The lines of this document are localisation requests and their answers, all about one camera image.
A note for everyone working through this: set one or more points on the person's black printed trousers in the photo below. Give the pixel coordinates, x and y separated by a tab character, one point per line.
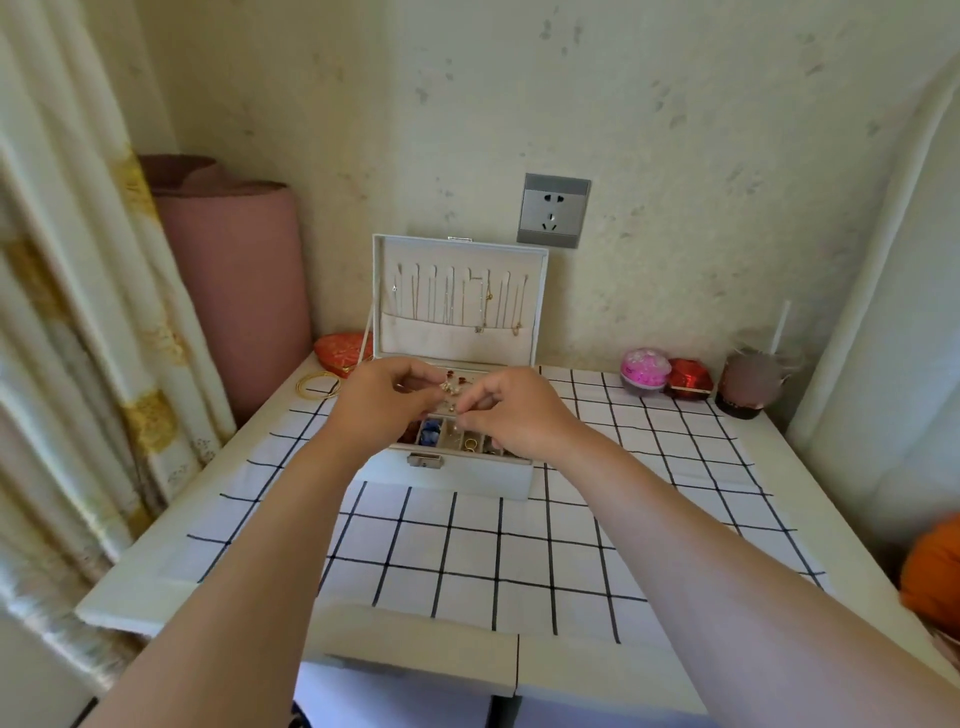
296	716

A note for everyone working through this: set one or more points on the clear plastic drink cup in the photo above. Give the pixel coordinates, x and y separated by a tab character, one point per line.
754	382

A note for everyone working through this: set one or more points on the white wooden jewelry box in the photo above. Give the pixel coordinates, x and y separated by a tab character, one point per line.
457	330

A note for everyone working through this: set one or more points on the red heart-shaped box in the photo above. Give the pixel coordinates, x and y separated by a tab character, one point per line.
341	351

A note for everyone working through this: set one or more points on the white drinking straw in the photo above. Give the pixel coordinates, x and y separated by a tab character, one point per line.
780	326

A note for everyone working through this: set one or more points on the pink rolled mat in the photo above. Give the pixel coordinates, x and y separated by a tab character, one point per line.
240	300

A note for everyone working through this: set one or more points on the thin gold bangle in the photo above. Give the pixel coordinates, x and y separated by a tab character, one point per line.
300	386

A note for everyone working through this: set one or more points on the pink round trinket box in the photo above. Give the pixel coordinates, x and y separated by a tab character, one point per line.
645	370

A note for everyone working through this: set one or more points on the person's left hand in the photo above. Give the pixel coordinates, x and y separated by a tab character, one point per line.
382	405

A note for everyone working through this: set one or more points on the white padded headboard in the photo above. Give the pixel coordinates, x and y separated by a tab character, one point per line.
885	315

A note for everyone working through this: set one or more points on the orange plush cushion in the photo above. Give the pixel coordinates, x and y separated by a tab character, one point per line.
934	574

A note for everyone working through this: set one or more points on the person's right hand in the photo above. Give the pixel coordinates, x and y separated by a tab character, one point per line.
525	416

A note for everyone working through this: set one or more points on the cream gold floral curtain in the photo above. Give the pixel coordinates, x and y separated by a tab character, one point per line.
75	337

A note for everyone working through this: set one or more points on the person's right forearm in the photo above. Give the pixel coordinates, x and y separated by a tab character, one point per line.
765	600

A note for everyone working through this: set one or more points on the red faceted gift box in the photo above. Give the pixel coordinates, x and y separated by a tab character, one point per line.
690	379

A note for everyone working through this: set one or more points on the person's left forearm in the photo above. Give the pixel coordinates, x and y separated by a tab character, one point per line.
225	600

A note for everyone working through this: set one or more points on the white black-grid table cloth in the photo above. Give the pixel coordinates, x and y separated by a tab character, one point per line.
525	562

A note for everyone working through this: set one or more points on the red-brown drop earring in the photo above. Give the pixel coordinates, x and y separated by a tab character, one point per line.
410	433

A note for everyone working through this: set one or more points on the grey wall socket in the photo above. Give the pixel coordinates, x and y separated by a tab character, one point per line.
553	211

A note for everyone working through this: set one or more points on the pile of mixed earrings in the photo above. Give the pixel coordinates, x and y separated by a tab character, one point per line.
450	386

